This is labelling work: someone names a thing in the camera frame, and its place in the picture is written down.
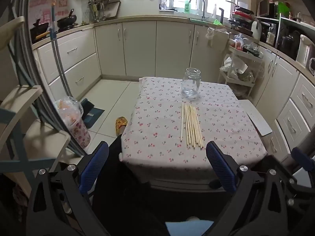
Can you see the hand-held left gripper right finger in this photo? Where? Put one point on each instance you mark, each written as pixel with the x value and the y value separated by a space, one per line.
pixel 221 164

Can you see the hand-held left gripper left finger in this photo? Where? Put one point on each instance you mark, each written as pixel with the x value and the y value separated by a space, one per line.
pixel 94 163

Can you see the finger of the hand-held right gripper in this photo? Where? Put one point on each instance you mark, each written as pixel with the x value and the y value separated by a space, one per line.
pixel 304 158

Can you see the bunch of wooden chopsticks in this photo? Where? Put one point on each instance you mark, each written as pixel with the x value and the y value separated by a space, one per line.
pixel 193 127

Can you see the clear glass jar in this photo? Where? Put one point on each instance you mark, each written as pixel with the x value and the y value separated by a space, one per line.
pixel 190 83

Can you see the hanging kitchen utensils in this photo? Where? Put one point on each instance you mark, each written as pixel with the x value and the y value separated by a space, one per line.
pixel 94 9

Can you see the black table foot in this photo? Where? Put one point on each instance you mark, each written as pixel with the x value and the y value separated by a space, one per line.
pixel 215 184

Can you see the floral trash bin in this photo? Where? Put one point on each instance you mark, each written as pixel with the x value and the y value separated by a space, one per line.
pixel 80 135

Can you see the yellow patterned slipper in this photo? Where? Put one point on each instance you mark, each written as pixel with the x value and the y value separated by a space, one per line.
pixel 121 125

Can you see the person's leg in black pants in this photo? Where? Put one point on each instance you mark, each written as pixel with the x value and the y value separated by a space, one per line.
pixel 123 201

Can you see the blue dustpan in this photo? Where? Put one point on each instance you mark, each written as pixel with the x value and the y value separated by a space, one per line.
pixel 92 115

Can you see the white stool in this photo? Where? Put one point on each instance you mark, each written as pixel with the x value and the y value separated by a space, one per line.
pixel 256 118

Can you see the clear plastic bin bag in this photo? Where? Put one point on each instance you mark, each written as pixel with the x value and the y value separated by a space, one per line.
pixel 67 108

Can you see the light blue cloth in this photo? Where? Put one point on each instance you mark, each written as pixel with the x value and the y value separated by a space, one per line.
pixel 189 229

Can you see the cherry print tablecloth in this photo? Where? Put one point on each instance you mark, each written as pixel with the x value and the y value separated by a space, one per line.
pixel 157 127

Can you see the cream cabinet with drawers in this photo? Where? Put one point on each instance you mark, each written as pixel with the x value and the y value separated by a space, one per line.
pixel 283 86

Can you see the grey mop pole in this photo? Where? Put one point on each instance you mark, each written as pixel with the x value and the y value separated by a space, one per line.
pixel 54 39
pixel 59 73

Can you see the beige and teal shelf unit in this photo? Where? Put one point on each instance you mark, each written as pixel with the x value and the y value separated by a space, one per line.
pixel 22 98

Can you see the white plastic bag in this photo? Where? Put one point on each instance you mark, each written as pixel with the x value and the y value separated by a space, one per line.
pixel 232 65

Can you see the cream drawer cabinet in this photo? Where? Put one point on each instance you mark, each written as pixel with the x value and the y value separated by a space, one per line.
pixel 69 61

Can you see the white thermo pot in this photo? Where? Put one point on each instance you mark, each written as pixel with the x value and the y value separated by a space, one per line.
pixel 304 51

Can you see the white rolling cart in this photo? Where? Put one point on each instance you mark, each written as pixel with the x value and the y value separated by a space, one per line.
pixel 243 53

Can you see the black rice cooker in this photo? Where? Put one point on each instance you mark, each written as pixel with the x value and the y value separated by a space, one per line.
pixel 289 44

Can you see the bagged groceries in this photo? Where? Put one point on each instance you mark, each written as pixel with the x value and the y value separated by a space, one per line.
pixel 242 44

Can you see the cream sink base cabinet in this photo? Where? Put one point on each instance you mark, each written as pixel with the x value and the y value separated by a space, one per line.
pixel 140 49

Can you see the clear plastic bottle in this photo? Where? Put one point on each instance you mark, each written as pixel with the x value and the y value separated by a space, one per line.
pixel 270 36

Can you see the hanging clear plastic bag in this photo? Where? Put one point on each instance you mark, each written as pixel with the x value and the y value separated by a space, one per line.
pixel 211 34

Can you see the white plastic jug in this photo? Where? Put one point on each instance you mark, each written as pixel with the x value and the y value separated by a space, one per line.
pixel 256 30

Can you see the white counter shelf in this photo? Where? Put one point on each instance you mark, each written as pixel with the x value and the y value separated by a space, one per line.
pixel 290 19

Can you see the green triangular sink strainer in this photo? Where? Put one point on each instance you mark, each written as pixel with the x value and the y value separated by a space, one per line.
pixel 217 22

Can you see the black cooking pot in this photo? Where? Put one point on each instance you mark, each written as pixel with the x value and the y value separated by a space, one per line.
pixel 39 29

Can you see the black wok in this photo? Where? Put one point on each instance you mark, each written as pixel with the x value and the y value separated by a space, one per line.
pixel 66 21

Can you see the green dish cloth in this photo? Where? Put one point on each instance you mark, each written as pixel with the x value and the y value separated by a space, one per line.
pixel 194 20

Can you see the dish rack with pans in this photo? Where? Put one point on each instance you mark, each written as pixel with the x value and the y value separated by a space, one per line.
pixel 240 17

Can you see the black water tap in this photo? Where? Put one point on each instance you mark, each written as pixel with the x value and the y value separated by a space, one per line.
pixel 221 14

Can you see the white spray bottle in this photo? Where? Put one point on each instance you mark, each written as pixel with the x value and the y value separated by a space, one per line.
pixel 214 11

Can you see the white hanging tray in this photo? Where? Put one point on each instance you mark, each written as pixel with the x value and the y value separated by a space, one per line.
pixel 113 9

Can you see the microwave oven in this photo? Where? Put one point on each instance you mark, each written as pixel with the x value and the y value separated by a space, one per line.
pixel 264 8

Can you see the chrome kitchen faucet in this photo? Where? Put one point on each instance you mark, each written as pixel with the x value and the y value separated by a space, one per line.
pixel 203 5

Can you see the green dish soap bottle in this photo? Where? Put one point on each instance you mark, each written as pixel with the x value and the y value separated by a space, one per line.
pixel 187 6

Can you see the pink wall poster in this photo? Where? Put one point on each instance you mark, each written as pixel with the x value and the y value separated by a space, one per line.
pixel 44 7

